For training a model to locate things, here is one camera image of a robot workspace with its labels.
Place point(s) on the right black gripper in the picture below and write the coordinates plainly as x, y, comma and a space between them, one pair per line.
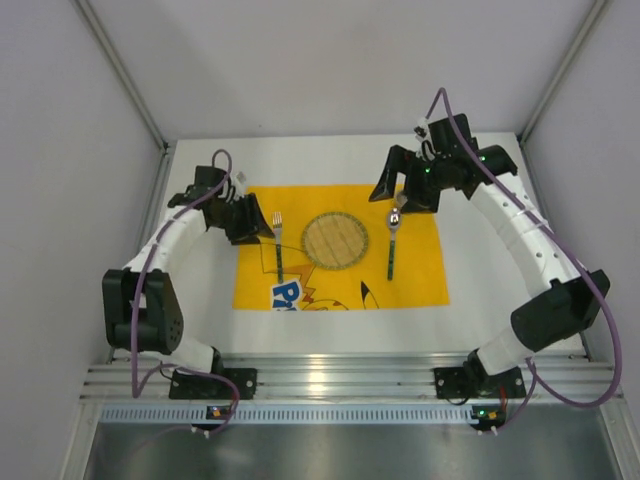
415, 182

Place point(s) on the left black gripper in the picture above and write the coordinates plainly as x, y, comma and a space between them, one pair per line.
239, 220

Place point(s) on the fork with green handle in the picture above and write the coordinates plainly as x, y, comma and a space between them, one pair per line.
277, 224

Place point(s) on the spoon with green handle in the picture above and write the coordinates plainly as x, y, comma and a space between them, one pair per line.
393, 222

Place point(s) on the round woven bamboo plate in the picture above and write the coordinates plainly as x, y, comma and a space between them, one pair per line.
335, 240

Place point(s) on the yellow cartoon placemat cloth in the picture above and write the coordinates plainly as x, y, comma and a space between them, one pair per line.
419, 274

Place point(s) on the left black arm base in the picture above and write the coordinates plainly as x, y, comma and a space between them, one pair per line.
196, 387

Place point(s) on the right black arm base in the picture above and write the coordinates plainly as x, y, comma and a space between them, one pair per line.
456, 384

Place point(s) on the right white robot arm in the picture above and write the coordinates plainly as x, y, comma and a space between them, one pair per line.
563, 302

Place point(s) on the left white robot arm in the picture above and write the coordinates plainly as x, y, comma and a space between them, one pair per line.
141, 308

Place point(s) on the slotted white cable duct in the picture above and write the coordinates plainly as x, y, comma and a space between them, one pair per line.
300, 414

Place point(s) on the left aluminium corner post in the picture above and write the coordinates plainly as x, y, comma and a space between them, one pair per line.
98, 31

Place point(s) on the aluminium corner post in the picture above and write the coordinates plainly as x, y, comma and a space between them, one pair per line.
571, 54
98, 31

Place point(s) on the right aluminium corner post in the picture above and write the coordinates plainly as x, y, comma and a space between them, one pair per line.
571, 54

